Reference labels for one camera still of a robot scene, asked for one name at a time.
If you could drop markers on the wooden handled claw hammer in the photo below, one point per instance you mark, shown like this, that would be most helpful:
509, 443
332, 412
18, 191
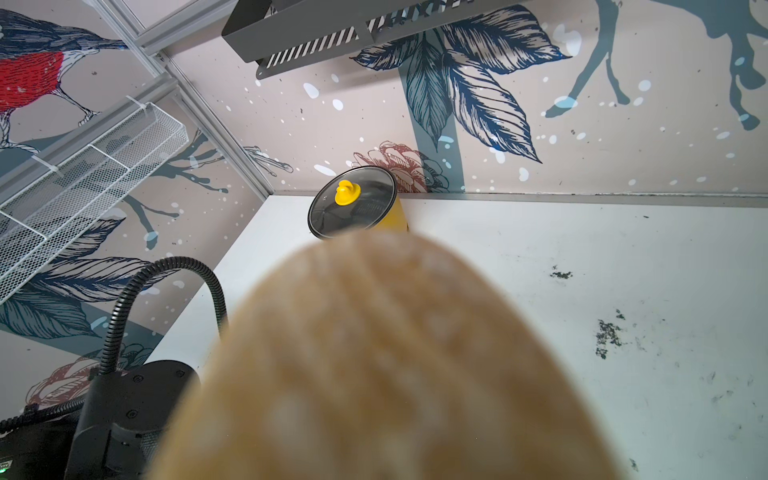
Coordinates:
380, 355

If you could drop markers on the black hanging wall basket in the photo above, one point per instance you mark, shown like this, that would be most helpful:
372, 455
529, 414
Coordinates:
280, 36

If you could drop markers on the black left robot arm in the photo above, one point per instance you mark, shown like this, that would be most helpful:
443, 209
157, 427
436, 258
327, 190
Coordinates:
114, 429

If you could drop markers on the yellow pot with glass lid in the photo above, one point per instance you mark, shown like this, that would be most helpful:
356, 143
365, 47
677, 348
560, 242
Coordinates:
363, 198

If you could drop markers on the white wire mesh shelf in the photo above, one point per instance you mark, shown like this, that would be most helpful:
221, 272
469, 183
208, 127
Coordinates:
45, 217

